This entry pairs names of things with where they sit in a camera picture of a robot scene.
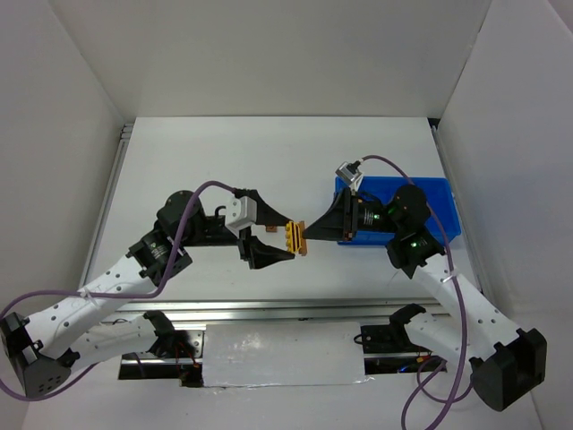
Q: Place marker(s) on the white taped cover plate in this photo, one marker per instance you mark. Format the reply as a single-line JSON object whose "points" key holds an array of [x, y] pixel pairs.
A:
{"points": [[282, 354]]}

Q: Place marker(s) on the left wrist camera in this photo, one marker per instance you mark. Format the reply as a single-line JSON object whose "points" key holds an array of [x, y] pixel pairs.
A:
{"points": [[241, 213]]}

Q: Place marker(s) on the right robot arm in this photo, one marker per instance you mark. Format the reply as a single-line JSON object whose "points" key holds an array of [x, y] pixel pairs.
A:
{"points": [[505, 361]]}

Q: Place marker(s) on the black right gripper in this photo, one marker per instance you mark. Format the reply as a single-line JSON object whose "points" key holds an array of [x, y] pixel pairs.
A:
{"points": [[350, 217]]}

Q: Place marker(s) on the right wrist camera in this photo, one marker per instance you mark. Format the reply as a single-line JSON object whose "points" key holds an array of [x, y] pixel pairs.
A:
{"points": [[350, 174]]}

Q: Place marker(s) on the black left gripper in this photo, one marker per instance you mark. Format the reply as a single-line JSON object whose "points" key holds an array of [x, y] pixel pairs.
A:
{"points": [[244, 242]]}

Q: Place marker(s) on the orange 2x4 lego brick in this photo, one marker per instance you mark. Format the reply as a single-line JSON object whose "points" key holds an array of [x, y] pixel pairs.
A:
{"points": [[295, 241]]}

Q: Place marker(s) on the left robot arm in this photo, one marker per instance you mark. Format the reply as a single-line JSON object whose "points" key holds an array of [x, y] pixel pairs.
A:
{"points": [[47, 347]]}

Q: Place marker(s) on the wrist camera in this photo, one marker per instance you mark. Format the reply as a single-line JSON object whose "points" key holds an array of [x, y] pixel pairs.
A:
{"points": [[241, 213], [350, 174]]}

